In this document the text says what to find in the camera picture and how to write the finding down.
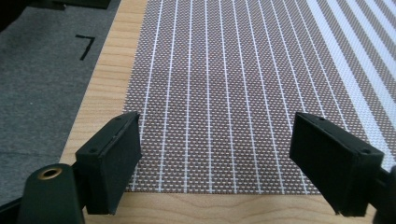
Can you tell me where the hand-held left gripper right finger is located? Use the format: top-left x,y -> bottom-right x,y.
289,111 -> 386,217

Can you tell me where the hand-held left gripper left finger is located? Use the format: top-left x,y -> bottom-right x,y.
75,111 -> 143,216

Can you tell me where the brown white striped woven placemat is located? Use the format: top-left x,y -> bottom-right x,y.
122,0 -> 396,195

